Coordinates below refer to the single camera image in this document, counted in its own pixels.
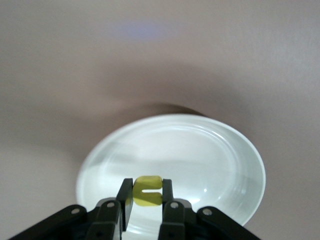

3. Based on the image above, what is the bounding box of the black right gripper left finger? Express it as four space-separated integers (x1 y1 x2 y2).
9 177 135 240

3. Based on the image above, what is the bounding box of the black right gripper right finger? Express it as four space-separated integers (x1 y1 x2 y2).
157 178 261 240

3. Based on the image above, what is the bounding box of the yellow letter n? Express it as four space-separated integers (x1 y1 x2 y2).
132 175 164 208

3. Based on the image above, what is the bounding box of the beige round plate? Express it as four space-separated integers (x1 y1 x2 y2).
75 113 266 236

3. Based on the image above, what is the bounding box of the brown table cover sheet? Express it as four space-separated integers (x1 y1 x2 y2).
0 0 320 240

